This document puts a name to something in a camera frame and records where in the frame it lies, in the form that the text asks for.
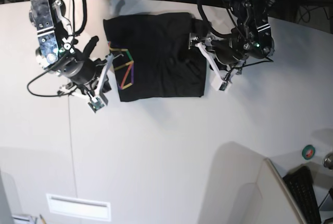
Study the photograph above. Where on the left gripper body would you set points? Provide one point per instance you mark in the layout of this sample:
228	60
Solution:
222	47

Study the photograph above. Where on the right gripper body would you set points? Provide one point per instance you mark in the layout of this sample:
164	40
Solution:
87	75

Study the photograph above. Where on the black t-shirt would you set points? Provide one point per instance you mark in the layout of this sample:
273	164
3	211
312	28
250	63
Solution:
155	61

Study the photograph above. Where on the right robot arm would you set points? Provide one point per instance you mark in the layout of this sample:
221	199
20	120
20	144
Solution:
57	51

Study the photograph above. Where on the green tape roll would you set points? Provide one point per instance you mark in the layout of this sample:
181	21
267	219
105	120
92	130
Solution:
308	152

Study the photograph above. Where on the silver metal knob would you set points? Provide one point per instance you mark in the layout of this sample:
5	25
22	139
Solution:
328	161

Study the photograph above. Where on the black keyboard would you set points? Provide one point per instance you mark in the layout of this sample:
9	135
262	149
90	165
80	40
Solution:
300	185

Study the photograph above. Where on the white divider panel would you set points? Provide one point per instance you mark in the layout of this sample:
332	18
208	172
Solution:
278	203

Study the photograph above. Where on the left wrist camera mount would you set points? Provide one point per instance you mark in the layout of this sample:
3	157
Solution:
223	73

